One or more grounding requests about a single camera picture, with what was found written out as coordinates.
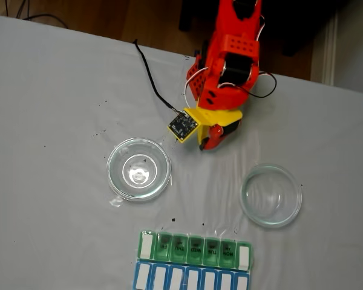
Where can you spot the dark wooden furniture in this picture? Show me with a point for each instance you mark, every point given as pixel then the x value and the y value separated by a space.
pixel 305 18

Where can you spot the green blue weekly pill organizer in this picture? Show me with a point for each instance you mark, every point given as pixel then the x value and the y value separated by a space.
pixel 196 278

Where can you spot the clear glass bowl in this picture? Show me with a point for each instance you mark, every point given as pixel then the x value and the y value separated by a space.
pixel 124 157
pixel 272 193

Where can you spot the pale grey tablecloth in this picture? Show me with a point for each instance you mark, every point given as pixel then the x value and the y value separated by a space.
pixel 48 90

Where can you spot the white wall trim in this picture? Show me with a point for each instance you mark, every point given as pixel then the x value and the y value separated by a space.
pixel 329 48

